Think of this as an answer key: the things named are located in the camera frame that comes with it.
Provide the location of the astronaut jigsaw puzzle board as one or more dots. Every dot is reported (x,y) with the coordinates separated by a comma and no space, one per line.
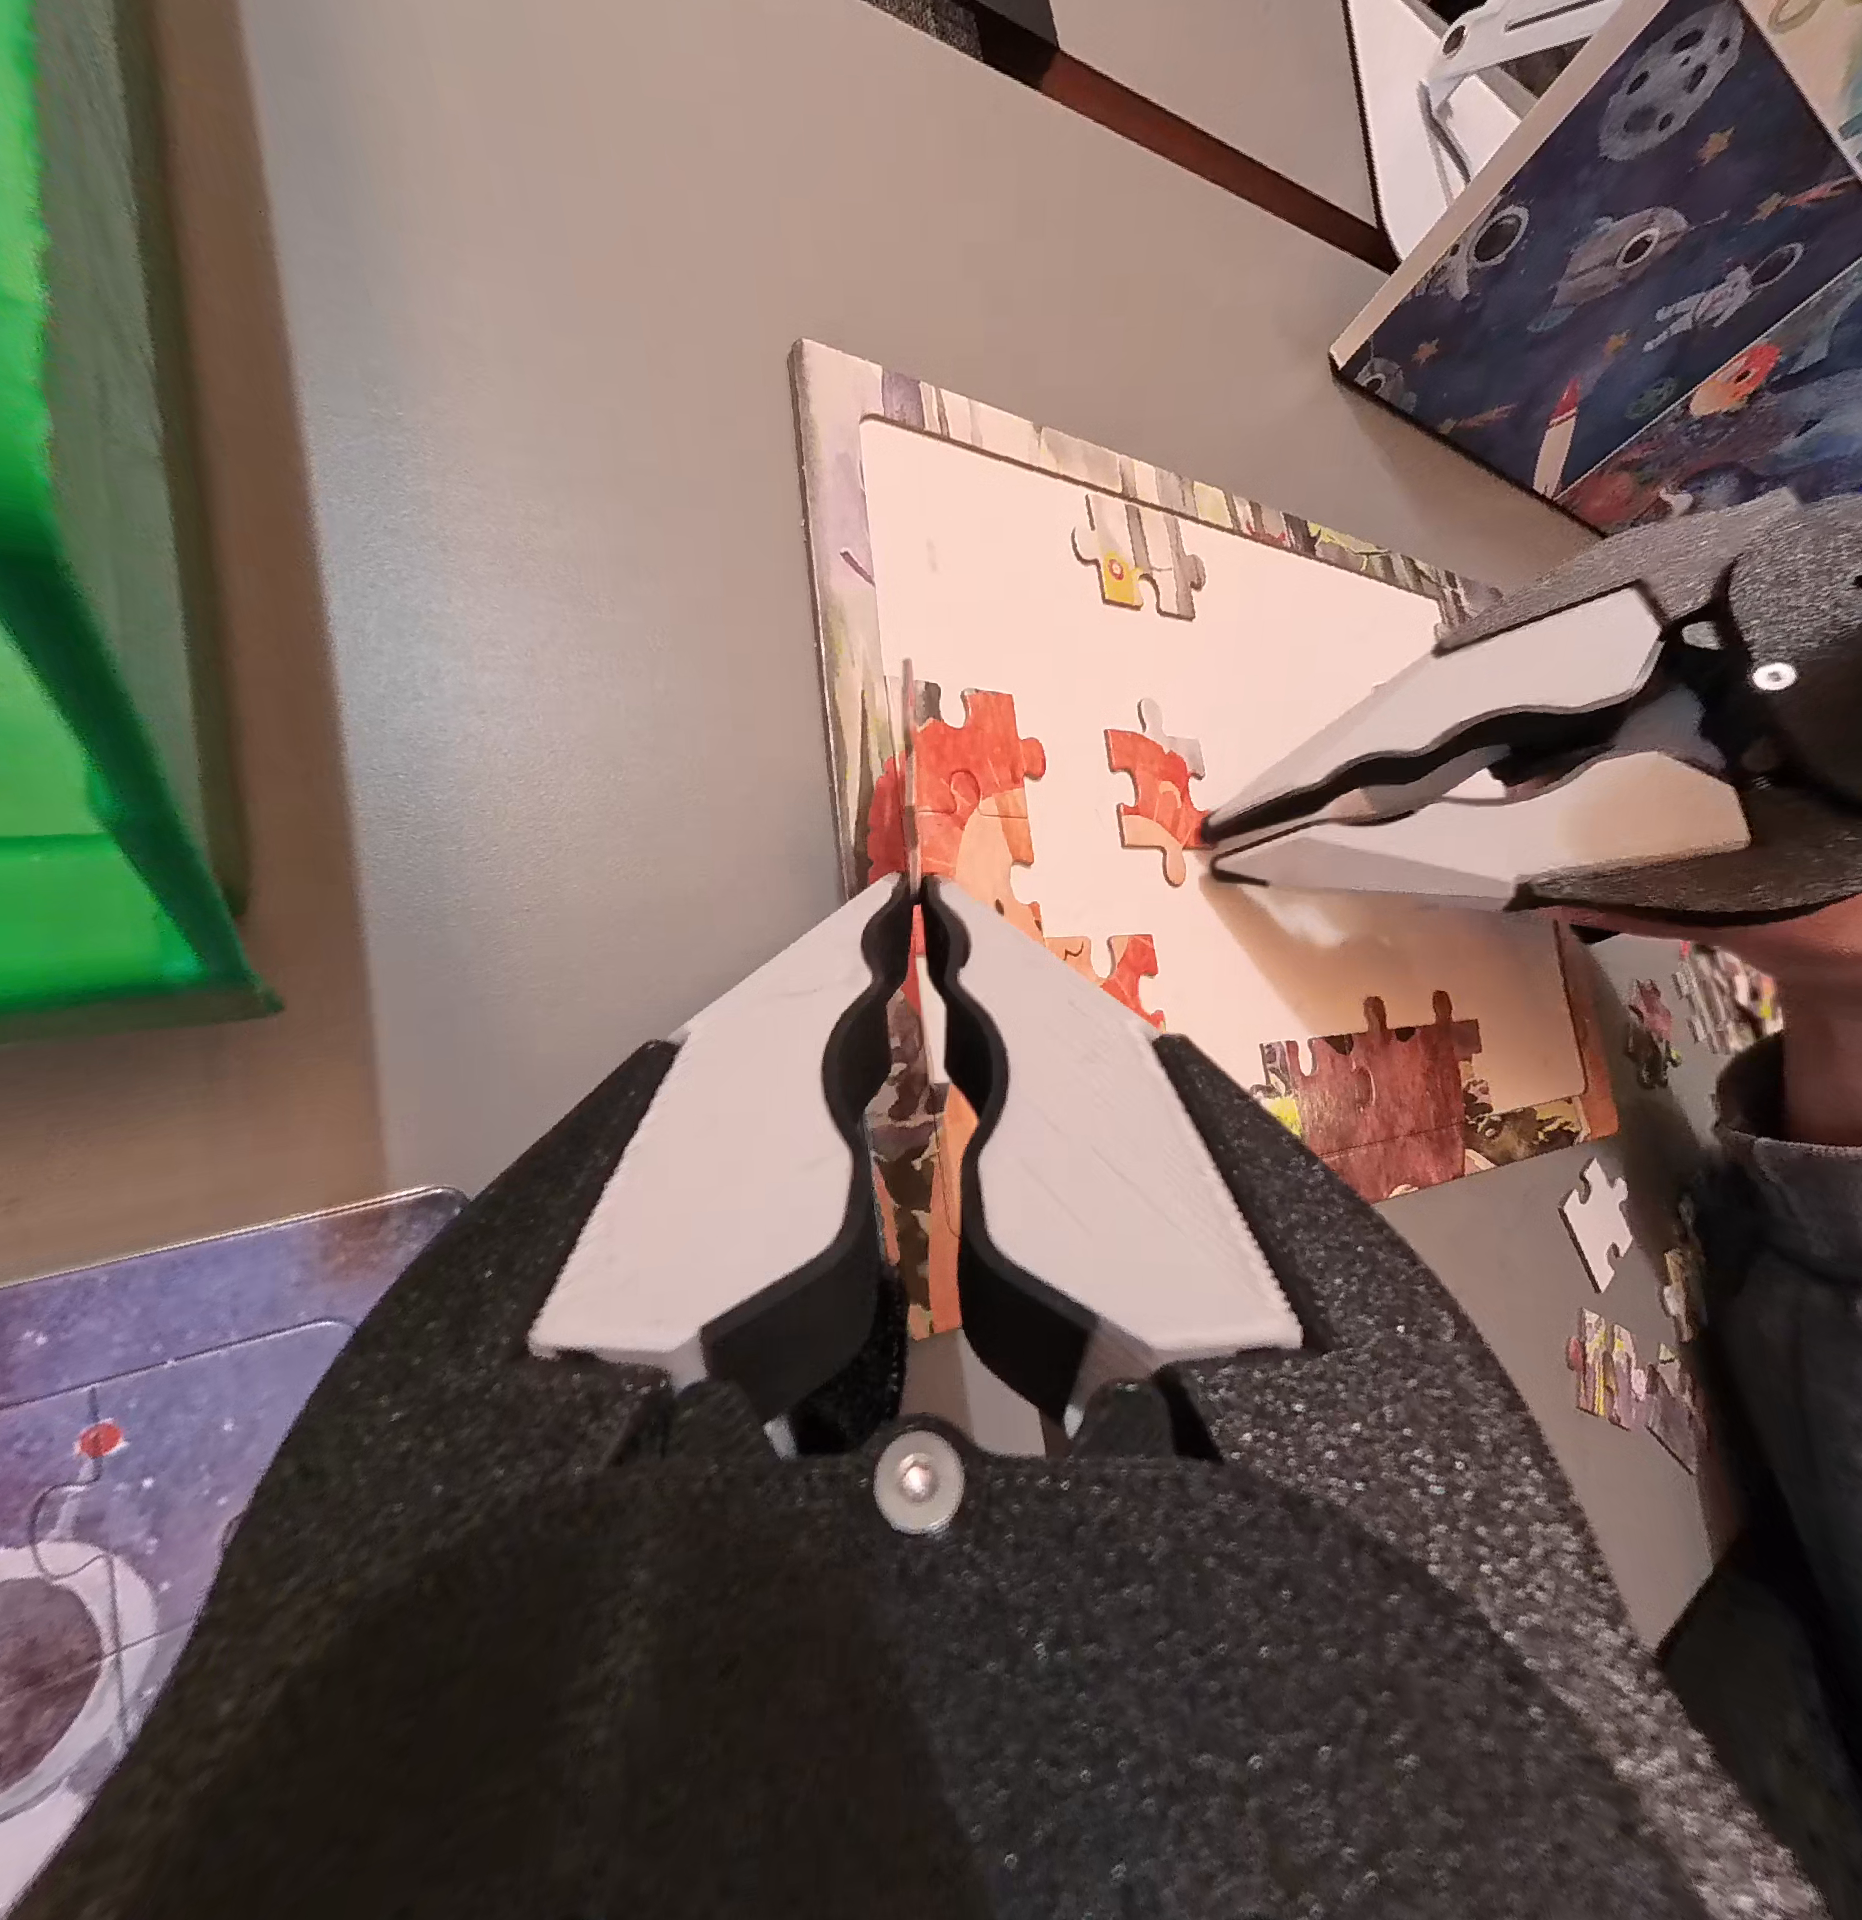
(194,1349)

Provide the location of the assembled brown trunk puzzle pieces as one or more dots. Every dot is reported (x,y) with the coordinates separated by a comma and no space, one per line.
(1380,1110)

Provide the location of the orange puzzle piece grey knob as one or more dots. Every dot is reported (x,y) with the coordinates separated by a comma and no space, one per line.
(1156,795)

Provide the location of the whiskered orange puzzle piece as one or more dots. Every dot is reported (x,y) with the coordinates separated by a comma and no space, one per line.
(1125,977)

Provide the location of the orange tan puzzle piece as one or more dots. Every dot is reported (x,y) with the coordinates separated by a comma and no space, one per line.
(910,780)

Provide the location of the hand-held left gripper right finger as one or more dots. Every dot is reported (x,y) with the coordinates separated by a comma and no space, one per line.
(1125,1186)

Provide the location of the illustrated puzzle box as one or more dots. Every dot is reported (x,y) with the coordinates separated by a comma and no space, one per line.
(1621,300)

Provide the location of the assembled lion puzzle pieces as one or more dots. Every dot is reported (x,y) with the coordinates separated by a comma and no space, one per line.
(976,780)

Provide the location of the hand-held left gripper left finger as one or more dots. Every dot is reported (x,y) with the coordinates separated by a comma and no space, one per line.
(691,1186)

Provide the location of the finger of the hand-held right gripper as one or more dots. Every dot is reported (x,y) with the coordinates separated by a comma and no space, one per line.
(1531,676)
(1546,841)

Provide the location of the lion jigsaw puzzle board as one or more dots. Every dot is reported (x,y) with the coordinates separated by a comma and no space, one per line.
(960,601)

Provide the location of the grey puzzle piece yellow dot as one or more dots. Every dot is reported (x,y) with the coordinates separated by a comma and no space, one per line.
(1156,556)

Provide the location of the grey desk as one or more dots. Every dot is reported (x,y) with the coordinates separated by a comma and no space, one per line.
(571,601)

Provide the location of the person's right hand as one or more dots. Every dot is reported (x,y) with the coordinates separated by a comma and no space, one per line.
(1832,977)

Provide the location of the person's right forearm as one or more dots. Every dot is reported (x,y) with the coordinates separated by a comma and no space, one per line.
(1800,1349)

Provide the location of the green plastic bin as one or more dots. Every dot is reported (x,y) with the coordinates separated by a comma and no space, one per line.
(59,750)

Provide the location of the pile of puzzle pieces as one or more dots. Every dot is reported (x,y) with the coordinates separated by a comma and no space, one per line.
(1600,1224)

